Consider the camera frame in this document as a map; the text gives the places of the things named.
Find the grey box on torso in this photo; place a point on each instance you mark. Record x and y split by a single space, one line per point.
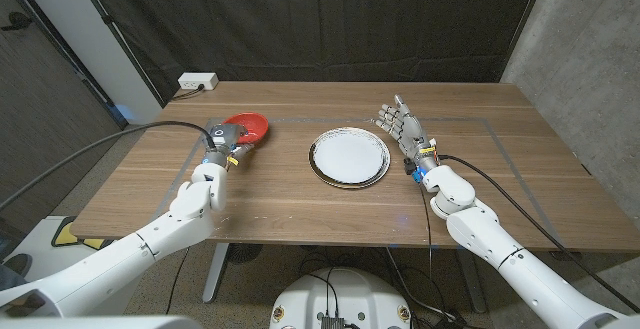
332 323

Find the white power strip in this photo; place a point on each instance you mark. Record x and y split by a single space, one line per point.
197 80

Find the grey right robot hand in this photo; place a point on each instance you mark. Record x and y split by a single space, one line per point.
412 131

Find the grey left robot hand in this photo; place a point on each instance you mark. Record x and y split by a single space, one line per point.
227 136

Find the black backdrop curtain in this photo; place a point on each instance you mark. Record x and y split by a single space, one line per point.
320 19

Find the black shoe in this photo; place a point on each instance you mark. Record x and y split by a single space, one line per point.
17 264

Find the white plate with dark rim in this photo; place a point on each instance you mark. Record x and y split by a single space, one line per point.
350 158

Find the black backdrop stand pole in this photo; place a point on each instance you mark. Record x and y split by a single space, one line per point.
120 36
525 24

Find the white floor platform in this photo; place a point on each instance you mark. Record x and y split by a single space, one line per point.
40 241

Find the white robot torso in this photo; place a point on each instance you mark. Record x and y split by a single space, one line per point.
350 294

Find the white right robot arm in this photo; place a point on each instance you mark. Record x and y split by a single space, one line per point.
485 229

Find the black floor power adapter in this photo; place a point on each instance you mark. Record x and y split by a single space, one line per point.
450 320

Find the grey table leg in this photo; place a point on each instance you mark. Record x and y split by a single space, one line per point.
216 274
472 289

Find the red bowl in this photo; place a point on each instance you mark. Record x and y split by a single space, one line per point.
255 124

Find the black round floor fan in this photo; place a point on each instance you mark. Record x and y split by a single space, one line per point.
244 252

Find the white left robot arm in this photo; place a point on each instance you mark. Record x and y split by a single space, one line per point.
185 209

